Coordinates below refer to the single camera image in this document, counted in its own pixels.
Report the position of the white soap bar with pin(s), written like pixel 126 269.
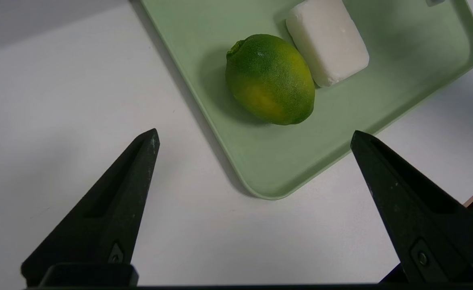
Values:
pixel 327 40

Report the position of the grey pencil lead case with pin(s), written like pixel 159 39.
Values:
pixel 435 2

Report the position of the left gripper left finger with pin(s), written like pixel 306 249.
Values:
pixel 111 213

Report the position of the green lime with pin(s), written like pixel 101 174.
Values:
pixel 270 78

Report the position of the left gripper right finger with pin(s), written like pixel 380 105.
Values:
pixel 418 213

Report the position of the light green plastic tray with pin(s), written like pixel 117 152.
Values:
pixel 341 129

